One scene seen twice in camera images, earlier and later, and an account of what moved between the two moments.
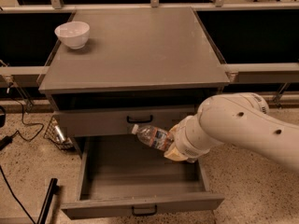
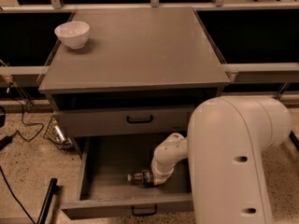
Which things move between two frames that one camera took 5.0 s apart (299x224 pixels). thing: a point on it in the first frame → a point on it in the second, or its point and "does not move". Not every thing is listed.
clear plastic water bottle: (154, 136) → (141, 178)
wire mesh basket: (58, 133) does not move
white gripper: (186, 146) → (159, 174)
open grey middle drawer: (121, 175) does not move
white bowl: (75, 34) does not move
